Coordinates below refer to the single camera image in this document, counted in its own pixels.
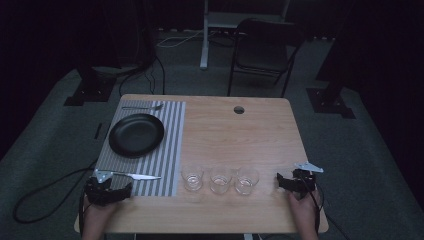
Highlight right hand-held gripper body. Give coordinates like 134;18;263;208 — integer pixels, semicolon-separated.
290;161;325;200

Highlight black plate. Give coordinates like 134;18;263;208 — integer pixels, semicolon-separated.
108;113;166;159

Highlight silver table knife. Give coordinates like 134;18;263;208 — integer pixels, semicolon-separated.
111;171;162;181

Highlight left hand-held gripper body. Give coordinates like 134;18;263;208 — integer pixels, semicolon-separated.
84;168;118;206

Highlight person's right hand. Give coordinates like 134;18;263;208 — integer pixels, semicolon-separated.
287;190;320;228

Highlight person's left hand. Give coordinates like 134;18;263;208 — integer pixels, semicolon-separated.
82;195;118;228

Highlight silver fork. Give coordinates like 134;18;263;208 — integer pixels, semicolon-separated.
121;103;165;112

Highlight black folding chair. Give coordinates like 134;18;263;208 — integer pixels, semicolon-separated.
227;17;306;98

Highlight black stand with base plate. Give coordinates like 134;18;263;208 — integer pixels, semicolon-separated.
63;0;148;108
305;33;356;120

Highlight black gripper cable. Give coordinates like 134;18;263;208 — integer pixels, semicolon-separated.
308;184;352;240
12;159;98;240

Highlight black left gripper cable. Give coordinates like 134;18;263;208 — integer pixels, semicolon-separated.
12;159;98;240

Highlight white floor cable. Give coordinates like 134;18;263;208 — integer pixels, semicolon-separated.
156;29;218;49

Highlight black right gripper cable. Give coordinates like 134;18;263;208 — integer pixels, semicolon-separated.
308;184;352;240

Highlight clear glass cup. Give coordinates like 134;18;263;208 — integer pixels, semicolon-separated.
180;163;205;192
209;166;233;195
234;166;260;196

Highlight grey striped placemat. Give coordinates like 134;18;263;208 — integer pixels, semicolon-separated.
94;99;187;198

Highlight black floor cables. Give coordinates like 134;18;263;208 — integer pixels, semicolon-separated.
118;29;234;98

